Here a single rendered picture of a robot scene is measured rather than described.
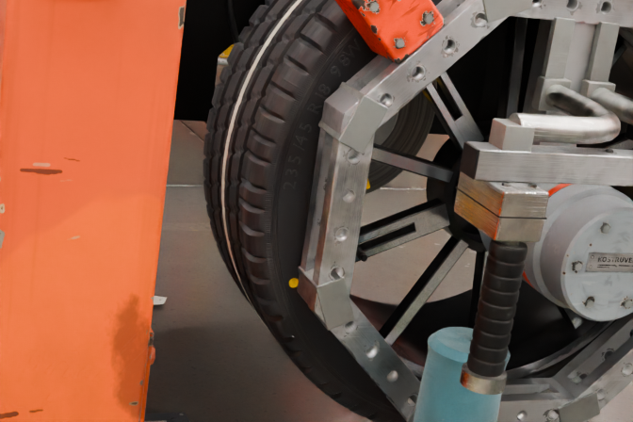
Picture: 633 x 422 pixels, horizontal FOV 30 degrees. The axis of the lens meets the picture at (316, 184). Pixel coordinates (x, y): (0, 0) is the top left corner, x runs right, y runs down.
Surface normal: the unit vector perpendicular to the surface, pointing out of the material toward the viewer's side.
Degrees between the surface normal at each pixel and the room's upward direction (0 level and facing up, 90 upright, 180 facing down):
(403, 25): 90
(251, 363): 0
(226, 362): 0
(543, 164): 90
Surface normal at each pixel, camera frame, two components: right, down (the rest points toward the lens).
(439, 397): -0.61, 0.09
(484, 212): -0.93, -0.04
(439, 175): 0.33, 0.30
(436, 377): -0.76, 0.03
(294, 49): -0.76, -0.48
